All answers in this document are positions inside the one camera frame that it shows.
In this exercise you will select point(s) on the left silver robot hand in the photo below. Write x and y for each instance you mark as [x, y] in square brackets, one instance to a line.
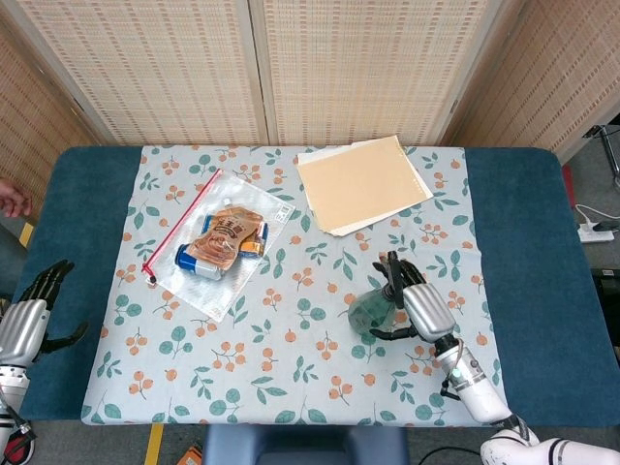
[21, 322]

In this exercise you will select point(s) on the bare human hand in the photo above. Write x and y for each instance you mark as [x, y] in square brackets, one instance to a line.
[14, 198]

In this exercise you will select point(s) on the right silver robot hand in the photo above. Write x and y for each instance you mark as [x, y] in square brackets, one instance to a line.
[428, 310]

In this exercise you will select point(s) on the green transparent spray bottle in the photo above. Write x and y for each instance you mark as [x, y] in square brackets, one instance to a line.
[368, 310]

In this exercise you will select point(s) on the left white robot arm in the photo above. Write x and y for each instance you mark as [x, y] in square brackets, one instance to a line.
[12, 387]

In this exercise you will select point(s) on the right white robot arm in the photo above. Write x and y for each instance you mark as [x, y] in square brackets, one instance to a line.
[474, 387]

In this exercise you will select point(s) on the teal table cover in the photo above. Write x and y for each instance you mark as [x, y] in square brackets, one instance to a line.
[533, 242]

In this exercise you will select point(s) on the floral fruit print tablecloth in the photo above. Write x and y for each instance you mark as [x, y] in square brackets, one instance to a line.
[290, 339]

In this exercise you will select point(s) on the beige paper folder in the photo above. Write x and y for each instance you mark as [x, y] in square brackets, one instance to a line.
[358, 184]

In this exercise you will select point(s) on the blue silver drink can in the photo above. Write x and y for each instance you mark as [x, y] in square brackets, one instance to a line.
[186, 259]

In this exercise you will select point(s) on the black equipment case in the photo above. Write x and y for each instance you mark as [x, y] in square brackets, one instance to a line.
[608, 300]

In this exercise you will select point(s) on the white power strip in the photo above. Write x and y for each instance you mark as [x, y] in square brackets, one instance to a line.
[596, 236]

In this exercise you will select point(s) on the clear red-zipper pouch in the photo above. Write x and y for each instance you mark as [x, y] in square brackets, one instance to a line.
[203, 300]

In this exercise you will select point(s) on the dark blue chair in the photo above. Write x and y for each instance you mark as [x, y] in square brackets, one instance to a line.
[305, 445]

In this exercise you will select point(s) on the white paper sheets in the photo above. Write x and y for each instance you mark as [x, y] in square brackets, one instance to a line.
[315, 156]

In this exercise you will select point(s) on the woven folding screen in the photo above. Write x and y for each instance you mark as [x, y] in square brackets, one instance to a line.
[169, 72]

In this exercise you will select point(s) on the brown spout drink pouch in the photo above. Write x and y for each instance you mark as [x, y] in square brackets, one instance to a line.
[223, 237]

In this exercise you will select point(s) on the orange box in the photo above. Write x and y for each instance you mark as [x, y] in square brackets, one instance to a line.
[191, 456]

